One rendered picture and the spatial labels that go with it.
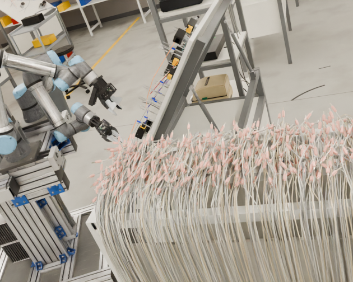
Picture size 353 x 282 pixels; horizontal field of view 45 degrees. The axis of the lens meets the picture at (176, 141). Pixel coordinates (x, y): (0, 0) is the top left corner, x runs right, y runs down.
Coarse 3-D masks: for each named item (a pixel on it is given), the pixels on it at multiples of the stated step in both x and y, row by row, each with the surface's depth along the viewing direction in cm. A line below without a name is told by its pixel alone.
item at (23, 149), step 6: (18, 144) 234; (24, 144) 237; (18, 150) 234; (24, 150) 236; (30, 150) 240; (6, 156) 237; (12, 156) 234; (18, 156) 234; (24, 156) 236; (12, 162) 235
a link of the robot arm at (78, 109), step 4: (76, 104) 239; (80, 104) 240; (72, 108) 239; (76, 108) 238; (80, 108) 238; (84, 108) 238; (72, 112) 241; (76, 112) 238; (80, 112) 237; (84, 112) 237; (76, 116) 241; (80, 116) 238; (84, 116) 236; (80, 120) 242
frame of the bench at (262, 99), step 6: (240, 96) 300; (258, 96) 292; (264, 96) 291; (198, 102) 312; (204, 102) 309; (210, 102) 306; (258, 102) 285; (264, 102) 289; (258, 108) 278; (258, 114) 272; (270, 120) 302; (258, 126) 262; (276, 150) 314; (138, 210) 225; (138, 228) 229; (144, 240) 234
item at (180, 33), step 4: (184, 28) 196; (176, 32) 191; (180, 32) 192; (184, 32) 192; (176, 36) 190; (180, 36) 191; (184, 36) 193; (176, 40) 194; (180, 40) 191; (184, 40) 194
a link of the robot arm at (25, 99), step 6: (24, 84) 273; (18, 90) 269; (24, 90) 270; (18, 96) 270; (24, 96) 271; (30, 96) 273; (18, 102) 273; (24, 102) 272; (30, 102) 274; (24, 108) 275
